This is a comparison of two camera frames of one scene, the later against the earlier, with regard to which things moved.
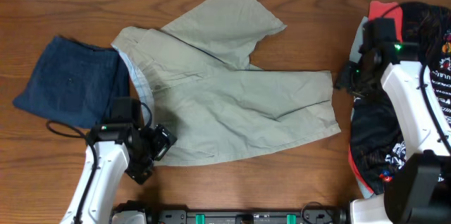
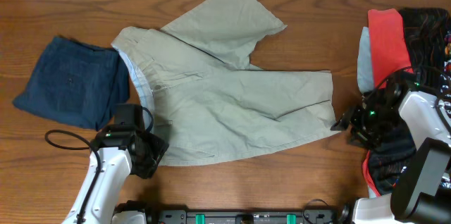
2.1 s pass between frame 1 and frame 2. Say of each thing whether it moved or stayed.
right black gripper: moved
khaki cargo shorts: stayed
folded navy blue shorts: stayed
